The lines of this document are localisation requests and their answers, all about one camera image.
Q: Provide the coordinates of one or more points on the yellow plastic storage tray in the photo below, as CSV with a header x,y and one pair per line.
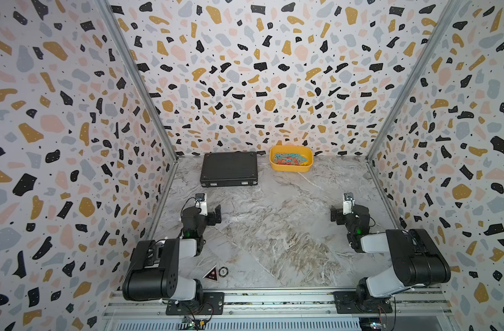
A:
x,y
291,158

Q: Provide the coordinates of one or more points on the frame aluminium post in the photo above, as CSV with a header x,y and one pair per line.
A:
x,y
445,19
104,8

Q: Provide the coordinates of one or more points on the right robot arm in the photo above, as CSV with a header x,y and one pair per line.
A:
x,y
415,259

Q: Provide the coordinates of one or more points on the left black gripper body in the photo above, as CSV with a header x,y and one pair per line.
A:
x,y
210,221

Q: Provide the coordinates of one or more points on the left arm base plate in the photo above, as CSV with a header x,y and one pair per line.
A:
x,y
196,304

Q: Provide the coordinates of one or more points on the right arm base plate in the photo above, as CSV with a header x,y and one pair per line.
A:
x,y
349,302

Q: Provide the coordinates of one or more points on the black triangle marker sticker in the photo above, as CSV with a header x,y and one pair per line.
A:
x,y
212,274

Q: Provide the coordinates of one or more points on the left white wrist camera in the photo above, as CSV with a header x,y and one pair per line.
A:
x,y
201,203

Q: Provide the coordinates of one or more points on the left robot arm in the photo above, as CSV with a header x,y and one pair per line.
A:
x,y
154,265

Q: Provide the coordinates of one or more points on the black hard case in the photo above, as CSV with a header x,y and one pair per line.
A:
x,y
229,169

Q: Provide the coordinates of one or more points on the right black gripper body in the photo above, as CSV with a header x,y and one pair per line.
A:
x,y
341,218

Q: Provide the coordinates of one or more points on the right frame aluminium post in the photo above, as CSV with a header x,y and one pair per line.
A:
x,y
445,19

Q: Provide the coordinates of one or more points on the left frame aluminium post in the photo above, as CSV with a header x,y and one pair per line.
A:
x,y
104,8

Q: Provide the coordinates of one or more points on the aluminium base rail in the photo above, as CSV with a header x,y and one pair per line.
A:
x,y
282,309

